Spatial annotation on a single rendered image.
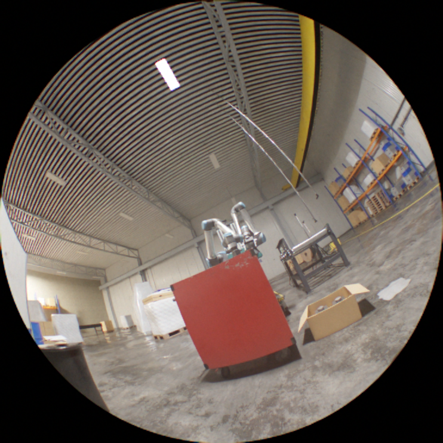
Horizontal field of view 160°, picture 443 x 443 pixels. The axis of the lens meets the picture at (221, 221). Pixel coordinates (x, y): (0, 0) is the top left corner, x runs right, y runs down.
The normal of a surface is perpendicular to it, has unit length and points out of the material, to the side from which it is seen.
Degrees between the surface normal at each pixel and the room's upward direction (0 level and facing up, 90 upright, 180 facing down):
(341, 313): 90
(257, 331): 90
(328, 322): 90
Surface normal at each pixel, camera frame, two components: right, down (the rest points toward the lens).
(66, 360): 0.88, -0.43
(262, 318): -0.27, -0.31
